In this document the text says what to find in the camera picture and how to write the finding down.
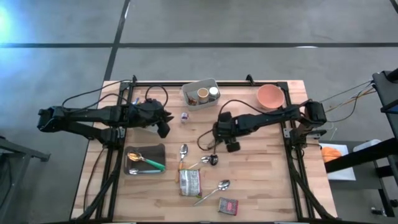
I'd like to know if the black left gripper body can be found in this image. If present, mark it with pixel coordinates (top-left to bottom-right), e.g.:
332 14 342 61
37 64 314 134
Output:
127 98 167 127

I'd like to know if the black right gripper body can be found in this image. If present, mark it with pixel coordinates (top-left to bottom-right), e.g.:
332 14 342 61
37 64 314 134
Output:
214 116 249 142

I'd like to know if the dark brown plastic tray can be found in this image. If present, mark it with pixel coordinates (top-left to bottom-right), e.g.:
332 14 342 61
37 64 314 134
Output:
123 143 166 176

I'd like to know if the spice jar with white lid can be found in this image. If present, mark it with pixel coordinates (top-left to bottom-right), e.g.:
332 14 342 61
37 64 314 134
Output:
208 86 220 102

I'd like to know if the spoon with yellow handle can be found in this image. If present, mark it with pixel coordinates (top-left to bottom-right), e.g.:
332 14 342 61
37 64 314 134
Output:
175 143 189 184

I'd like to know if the spoon with orange handle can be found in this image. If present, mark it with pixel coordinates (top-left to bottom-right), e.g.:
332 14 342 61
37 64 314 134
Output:
188 155 210 170

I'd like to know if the spice jar with tan lid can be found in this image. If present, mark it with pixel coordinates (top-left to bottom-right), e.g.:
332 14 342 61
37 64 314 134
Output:
197 87 210 105

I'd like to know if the gold spoon with green handle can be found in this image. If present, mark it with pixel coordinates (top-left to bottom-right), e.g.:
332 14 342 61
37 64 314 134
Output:
127 151 166 172

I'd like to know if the spoon with light blue handle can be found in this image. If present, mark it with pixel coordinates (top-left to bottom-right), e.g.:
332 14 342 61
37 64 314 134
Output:
128 167 162 175

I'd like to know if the small dark round cup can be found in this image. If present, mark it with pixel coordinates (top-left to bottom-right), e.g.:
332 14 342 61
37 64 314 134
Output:
208 138 220 166

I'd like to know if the plain all-metal spoon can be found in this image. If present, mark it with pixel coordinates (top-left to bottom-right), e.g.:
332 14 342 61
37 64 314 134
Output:
192 179 231 207

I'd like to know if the salmon pink bowl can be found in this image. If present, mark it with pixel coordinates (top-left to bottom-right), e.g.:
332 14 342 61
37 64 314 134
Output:
256 83 285 110

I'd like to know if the silver snack bag red edge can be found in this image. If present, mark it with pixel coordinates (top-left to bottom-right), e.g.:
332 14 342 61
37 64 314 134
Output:
178 169 203 197

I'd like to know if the red and gold tin box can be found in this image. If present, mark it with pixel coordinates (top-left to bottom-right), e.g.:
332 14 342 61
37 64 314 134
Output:
217 196 239 217

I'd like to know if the orange fabric item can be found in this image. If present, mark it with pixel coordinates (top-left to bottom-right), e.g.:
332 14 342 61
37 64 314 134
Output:
320 146 343 164

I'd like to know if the white paper sheet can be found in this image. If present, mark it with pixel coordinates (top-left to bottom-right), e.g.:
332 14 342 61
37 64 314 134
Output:
319 142 357 182

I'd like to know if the black overhead beam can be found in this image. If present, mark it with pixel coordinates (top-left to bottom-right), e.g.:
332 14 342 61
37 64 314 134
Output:
324 137 398 174

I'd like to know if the grey metal stand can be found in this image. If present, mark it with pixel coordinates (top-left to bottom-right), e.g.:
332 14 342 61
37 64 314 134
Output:
0 135 52 224

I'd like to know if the white plastic container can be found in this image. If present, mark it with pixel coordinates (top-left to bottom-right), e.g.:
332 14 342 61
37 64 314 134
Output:
352 138 382 153

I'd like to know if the black desk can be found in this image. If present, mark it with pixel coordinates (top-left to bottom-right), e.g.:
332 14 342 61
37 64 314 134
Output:
371 67 398 218

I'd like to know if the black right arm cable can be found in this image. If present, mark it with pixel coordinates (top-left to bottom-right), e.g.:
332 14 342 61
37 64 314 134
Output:
197 98 308 152

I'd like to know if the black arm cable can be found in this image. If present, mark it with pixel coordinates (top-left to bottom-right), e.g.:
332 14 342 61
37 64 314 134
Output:
197 98 308 152
62 79 169 108

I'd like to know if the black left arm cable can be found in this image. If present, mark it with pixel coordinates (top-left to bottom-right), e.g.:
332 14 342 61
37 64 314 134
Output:
62 79 169 108

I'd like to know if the bundle of thin wires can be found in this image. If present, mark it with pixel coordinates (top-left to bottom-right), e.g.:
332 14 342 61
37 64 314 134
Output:
320 79 376 124

